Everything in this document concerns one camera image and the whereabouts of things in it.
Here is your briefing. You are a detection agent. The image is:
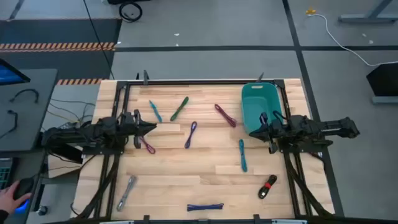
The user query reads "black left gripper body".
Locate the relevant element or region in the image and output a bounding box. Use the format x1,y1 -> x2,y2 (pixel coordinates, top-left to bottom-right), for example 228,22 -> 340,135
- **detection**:
119,108 -> 143,149

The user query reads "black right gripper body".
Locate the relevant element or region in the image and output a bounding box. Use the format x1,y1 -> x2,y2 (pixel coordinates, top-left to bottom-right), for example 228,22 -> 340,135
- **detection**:
264,118 -> 282,156

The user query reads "red and black tool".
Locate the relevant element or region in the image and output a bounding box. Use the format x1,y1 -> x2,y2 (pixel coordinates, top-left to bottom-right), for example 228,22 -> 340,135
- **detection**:
257,174 -> 278,200

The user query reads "teal plastic bin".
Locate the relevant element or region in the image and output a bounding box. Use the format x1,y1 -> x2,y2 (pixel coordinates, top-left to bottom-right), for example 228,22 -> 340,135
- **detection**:
241,82 -> 284,135

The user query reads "grey side desk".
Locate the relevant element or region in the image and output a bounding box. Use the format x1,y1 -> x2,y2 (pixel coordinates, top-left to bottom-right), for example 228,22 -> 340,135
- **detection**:
0,68 -> 59,152

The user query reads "black floor mat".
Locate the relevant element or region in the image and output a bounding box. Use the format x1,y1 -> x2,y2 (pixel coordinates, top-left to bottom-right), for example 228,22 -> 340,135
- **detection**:
0,17 -> 123,80

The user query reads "black box on grey base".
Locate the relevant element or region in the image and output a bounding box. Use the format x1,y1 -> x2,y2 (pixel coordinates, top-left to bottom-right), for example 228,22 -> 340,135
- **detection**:
366,62 -> 398,105

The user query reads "black computer mouse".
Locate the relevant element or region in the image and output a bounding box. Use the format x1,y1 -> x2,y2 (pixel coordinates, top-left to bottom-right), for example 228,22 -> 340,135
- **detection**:
12,177 -> 35,200

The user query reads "computer monitor with blue screen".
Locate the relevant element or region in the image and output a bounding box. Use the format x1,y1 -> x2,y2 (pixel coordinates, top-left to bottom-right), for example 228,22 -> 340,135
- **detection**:
0,58 -> 31,86

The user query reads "black keyboard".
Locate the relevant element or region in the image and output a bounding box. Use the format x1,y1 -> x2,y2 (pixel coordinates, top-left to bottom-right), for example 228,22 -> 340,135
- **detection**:
0,157 -> 14,191

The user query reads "person's hand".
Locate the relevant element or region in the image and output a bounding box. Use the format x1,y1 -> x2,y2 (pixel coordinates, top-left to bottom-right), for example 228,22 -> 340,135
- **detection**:
0,181 -> 32,215

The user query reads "grey metal table foot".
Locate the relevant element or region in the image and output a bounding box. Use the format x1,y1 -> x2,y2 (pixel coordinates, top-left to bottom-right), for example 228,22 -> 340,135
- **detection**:
338,0 -> 398,24

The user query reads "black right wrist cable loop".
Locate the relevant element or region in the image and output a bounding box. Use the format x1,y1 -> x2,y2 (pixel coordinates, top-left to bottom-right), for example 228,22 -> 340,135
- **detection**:
272,110 -> 289,123

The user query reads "grey USB-C cable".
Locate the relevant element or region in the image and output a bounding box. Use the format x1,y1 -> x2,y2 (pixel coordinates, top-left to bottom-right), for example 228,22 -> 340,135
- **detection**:
116,174 -> 138,212

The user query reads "black aluminium table frame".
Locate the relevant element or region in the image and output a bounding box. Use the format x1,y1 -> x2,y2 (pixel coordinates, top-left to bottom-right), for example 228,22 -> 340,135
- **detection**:
74,79 -> 346,224

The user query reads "long thin black cable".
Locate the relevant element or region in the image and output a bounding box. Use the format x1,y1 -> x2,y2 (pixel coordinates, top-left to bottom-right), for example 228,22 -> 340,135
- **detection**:
83,0 -> 116,80

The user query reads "white floor cable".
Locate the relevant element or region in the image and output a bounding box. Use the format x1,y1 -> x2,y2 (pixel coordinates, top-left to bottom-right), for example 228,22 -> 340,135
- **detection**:
307,13 -> 398,67

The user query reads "coiled black floor cable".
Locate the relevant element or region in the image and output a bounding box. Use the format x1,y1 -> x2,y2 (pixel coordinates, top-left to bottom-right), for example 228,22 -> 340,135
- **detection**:
118,1 -> 144,24

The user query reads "curved black desk cable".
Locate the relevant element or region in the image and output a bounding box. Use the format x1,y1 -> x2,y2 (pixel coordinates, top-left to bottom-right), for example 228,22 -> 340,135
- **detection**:
9,88 -> 40,105

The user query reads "hooked black desk cable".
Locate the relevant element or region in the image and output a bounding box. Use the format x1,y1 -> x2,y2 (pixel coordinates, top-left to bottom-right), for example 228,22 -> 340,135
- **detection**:
0,109 -> 19,139

